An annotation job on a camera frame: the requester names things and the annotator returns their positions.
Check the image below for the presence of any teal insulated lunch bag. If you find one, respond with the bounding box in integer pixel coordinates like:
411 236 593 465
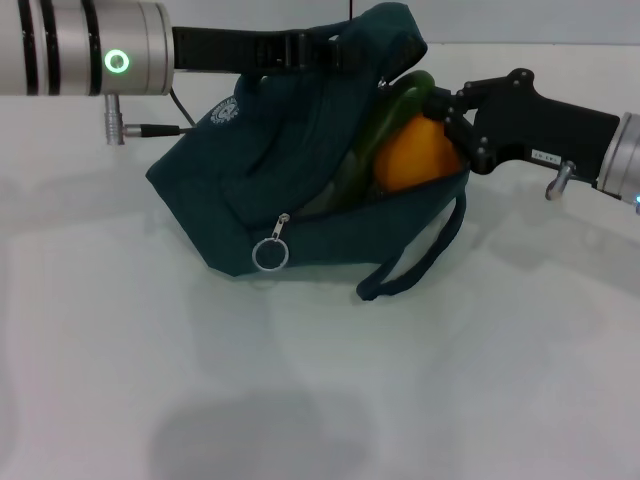
145 2 469 303

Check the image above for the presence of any right arm cable with plug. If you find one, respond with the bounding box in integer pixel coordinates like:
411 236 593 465
544 160 576 201

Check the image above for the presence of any green cucumber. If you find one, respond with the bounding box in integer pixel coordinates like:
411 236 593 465
319 69 439 209

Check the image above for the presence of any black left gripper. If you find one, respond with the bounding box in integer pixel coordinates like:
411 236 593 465
172 25 374 76

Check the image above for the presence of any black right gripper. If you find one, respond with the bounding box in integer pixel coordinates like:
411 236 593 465
423 67 621 187

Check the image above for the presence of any left arm cable with plug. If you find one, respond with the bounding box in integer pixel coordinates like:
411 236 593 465
103 89 199 146

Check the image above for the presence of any orange yellow pear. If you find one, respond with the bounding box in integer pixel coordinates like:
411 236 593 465
373 114 464 194

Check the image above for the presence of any arm cable with plug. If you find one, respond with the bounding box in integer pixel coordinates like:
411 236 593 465
103 89 199 146
544 160 576 201

